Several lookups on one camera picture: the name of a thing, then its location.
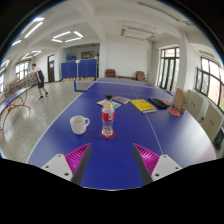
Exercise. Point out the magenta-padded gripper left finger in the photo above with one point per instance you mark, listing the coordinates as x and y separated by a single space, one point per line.
76 158

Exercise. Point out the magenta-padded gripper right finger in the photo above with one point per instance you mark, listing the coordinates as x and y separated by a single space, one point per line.
148 159

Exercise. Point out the clear red-labelled drink bottle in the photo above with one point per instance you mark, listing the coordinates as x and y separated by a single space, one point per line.
108 116

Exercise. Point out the white mug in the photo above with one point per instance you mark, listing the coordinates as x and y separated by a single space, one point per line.
78 125

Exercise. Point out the red table tennis paddle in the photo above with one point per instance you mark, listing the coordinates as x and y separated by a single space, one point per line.
174 112
166 103

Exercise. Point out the black flat case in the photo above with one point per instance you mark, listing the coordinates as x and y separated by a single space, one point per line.
158 102

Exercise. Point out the thin yellow and blue book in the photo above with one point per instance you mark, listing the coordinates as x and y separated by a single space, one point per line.
116 105

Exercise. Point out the grey patterned book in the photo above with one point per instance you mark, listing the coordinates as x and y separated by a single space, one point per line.
121 99

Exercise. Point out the brown cardboard box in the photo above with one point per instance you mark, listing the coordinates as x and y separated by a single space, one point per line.
180 100

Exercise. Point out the white cabinet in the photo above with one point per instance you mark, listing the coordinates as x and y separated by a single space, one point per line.
210 122
195 105

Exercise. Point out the black floor appliance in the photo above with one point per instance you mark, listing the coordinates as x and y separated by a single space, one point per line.
219 139

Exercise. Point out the brown armchair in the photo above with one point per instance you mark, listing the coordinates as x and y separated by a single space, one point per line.
110 73
141 76

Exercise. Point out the person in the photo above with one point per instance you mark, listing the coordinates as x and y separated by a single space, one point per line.
40 80

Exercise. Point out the blue table with red legs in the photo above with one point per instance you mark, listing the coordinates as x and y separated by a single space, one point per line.
13 98

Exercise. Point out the blue partition boards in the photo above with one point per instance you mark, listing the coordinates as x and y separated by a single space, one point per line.
80 68

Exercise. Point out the dark-framed tall window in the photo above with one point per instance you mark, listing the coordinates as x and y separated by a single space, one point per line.
168 68

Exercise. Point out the dark door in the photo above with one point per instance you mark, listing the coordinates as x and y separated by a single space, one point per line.
51 68

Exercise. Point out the colourful display rack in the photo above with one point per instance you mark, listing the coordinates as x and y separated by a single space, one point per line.
18 85

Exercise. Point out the dark-framed wide window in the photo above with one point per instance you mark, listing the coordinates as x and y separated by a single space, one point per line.
211 83

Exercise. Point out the ceiling lights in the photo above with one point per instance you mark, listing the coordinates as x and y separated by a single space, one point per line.
66 36

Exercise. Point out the white ceiling air conditioner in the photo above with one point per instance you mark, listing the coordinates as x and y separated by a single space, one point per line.
139 33

